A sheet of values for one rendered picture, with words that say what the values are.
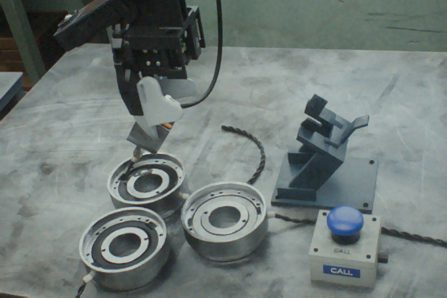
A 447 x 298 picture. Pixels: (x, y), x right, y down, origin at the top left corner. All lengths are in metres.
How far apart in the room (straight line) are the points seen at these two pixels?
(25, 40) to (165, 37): 1.65
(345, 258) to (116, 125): 0.48
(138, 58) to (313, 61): 0.47
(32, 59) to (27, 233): 1.48
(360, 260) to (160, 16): 0.33
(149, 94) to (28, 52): 1.61
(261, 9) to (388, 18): 0.47
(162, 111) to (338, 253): 0.25
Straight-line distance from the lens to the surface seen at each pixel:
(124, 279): 0.74
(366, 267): 0.70
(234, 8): 2.48
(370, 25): 2.40
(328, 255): 0.70
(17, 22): 2.26
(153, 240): 0.77
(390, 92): 1.02
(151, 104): 0.72
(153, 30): 0.67
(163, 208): 0.81
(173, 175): 0.85
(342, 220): 0.69
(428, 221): 0.80
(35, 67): 2.33
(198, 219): 0.78
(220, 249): 0.74
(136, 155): 0.81
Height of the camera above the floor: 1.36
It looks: 36 degrees down
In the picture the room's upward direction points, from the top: 10 degrees counter-clockwise
